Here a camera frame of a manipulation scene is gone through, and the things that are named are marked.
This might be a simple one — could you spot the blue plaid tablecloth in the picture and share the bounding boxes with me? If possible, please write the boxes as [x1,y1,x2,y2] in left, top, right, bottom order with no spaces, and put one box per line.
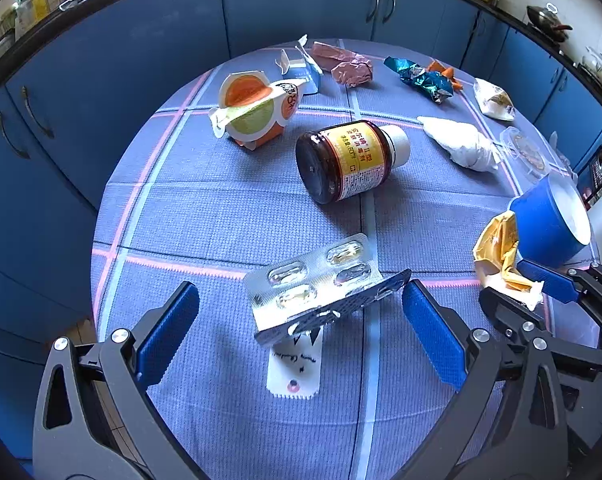
[89,38,602,480]

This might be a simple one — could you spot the blue kitchen cabinets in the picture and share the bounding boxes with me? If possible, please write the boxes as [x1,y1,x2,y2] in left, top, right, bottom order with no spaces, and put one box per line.
[0,0,602,461]

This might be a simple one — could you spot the small blue white carton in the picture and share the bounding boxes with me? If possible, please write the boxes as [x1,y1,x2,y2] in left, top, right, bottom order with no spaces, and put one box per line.
[275,35,324,96]

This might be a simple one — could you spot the white beige snack bag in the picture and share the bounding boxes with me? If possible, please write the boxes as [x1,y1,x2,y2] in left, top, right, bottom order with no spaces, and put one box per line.
[473,78,516,122]

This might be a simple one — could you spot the silver pill blister pack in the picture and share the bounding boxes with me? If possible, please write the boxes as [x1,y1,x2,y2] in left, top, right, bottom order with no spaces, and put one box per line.
[243,233,412,347]

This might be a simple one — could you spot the blue paper cup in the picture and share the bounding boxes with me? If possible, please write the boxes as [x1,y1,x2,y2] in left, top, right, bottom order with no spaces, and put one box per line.
[509,174,592,268]

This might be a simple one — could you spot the black wok with lid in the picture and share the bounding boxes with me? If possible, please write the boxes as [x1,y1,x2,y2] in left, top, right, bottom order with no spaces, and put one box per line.
[526,3,573,44]

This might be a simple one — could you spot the teal foil snack wrapper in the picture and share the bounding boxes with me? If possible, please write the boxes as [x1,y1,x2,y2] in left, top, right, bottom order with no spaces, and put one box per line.
[383,56,454,104]

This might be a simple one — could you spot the orange peel piece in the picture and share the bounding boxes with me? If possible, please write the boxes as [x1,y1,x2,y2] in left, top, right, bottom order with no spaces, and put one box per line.
[427,58,464,91]

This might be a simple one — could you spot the white crumpled tissue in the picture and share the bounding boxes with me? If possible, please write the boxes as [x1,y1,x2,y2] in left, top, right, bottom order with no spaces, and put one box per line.
[417,116,502,174]

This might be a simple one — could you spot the yellow wrapper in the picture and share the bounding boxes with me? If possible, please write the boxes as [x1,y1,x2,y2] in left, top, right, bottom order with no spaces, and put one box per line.
[472,210,544,312]

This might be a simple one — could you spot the clear plastic lid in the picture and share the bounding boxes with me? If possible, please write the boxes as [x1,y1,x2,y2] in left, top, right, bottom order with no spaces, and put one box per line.
[499,126,549,184]

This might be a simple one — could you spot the white paper tag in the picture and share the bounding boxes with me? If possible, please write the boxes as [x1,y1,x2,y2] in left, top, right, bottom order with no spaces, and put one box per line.
[266,328,324,400]

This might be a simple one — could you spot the brown medicine bottle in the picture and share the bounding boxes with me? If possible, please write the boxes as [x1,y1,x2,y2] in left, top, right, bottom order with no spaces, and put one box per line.
[295,119,412,205]

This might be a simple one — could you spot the orange melon drink carton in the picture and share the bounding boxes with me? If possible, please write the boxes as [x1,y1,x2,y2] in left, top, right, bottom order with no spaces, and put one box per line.
[209,70,307,151]

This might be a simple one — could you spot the pink wrapper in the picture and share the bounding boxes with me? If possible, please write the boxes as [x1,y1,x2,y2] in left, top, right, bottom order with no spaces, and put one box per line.
[310,41,374,88]

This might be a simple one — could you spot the white kettle pot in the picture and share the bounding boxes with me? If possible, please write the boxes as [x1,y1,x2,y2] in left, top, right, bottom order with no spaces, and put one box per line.
[581,47,602,84]

